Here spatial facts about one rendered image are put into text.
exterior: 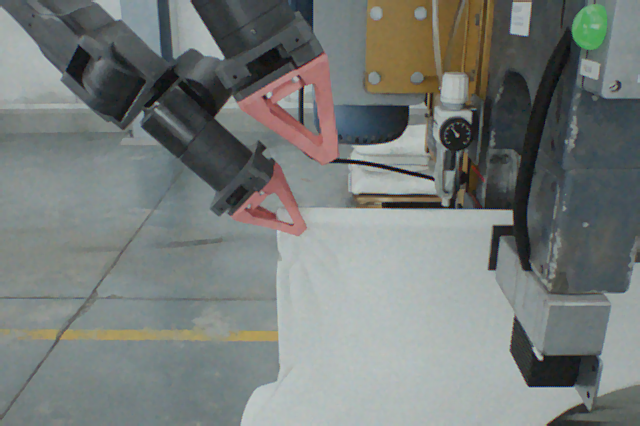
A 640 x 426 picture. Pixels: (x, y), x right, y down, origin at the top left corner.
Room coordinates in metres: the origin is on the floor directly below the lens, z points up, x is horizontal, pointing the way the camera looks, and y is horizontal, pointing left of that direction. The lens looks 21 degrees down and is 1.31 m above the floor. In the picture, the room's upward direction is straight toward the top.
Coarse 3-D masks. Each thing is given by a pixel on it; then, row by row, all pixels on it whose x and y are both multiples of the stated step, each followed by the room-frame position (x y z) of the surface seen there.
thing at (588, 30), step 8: (584, 8) 0.43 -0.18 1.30; (592, 8) 0.42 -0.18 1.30; (600, 8) 0.42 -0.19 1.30; (576, 16) 0.43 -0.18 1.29; (584, 16) 0.42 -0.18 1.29; (592, 16) 0.42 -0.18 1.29; (600, 16) 0.41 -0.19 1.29; (576, 24) 0.42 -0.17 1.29; (584, 24) 0.42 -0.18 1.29; (592, 24) 0.41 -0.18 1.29; (600, 24) 0.41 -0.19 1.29; (576, 32) 0.42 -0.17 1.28; (584, 32) 0.42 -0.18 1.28; (592, 32) 0.41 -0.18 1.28; (600, 32) 0.41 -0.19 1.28; (576, 40) 0.43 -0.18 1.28; (584, 40) 0.42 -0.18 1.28; (592, 40) 0.42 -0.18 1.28; (600, 40) 0.41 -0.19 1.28; (584, 48) 0.42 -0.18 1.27; (592, 48) 0.42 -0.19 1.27
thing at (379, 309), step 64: (320, 256) 0.62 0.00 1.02; (384, 256) 0.62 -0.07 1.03; (448, 256) 0.61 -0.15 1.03; (320, 320) 0.62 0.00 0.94; (384, 320) 0.62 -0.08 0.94; (448, 320) 0.61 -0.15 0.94; (512, 320) 0.62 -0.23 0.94; (320, 384) 0.61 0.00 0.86; (384, 384) 0.60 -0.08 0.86; (448, 384) 0.60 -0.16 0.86; (512, 384) 0.60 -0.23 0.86
